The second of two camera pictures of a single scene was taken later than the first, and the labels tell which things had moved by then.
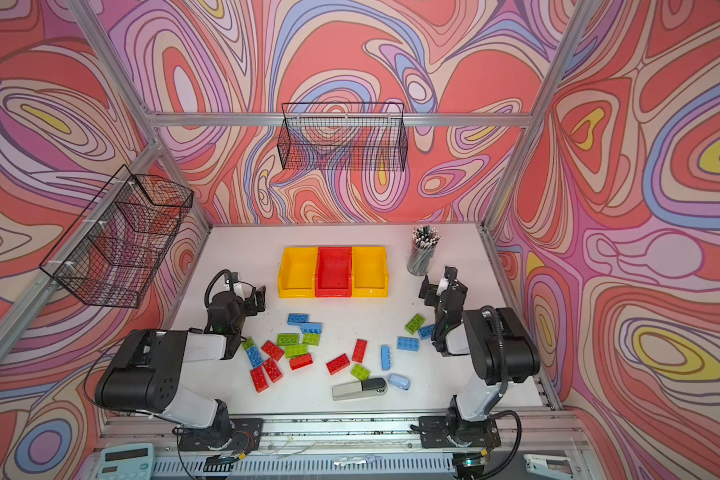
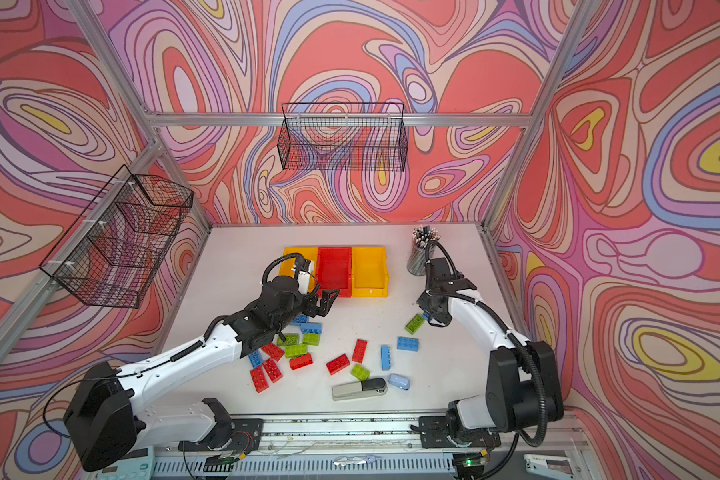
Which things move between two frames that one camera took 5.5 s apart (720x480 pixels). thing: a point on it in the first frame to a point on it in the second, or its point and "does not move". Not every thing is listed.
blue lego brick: [254, 356] does not move
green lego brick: [414, 323] does not move
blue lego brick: [385, 358] does not move
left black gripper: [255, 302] to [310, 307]
